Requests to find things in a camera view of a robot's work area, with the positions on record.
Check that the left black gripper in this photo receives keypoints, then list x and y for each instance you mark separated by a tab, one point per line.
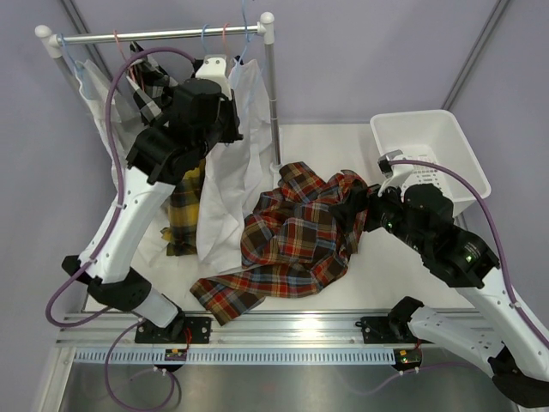
232	134

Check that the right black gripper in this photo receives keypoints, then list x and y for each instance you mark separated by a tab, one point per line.
358	199

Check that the red brown plaid shirt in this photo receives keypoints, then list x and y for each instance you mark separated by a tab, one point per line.
292	246

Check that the yellow black plaid shirt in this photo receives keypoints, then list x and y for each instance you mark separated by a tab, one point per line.
182	213

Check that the light blue wire hanger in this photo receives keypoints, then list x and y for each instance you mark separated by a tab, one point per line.
245	43

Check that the blue hanger of yellow shirt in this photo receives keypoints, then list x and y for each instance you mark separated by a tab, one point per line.
204	43

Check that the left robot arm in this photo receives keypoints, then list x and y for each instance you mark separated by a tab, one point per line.
202	114

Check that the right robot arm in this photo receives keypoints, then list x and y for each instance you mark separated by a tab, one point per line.
511	355

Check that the white shirt on pink hanger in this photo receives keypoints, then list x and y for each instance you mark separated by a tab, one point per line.
234	174

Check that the black white checkered shirt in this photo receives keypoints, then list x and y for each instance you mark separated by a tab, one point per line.
152	90

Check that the pink hanger of white shirt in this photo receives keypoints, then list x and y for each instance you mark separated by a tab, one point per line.
224	39

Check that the white shirt on blue hanger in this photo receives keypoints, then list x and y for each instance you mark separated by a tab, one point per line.
126	121

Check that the pink hanger of checkered shirt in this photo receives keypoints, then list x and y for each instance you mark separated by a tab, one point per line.
120	51

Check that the blue hanger far left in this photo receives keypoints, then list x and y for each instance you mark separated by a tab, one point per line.
74	71

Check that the white plastic basket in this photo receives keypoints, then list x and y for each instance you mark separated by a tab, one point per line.
433	136

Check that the metal clothes rack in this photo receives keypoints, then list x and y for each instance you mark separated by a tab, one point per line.
264	28

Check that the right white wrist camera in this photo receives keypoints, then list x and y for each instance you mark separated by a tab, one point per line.
401	174

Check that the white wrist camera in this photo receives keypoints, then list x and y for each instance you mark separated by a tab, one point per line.
214	68
401	174

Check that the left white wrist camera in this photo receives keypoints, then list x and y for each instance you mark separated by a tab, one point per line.
214	68

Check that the aluminium mounting rail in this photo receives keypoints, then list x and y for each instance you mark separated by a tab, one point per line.
255	329

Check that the white slotted cable duct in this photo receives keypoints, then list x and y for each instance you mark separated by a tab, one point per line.
238	356

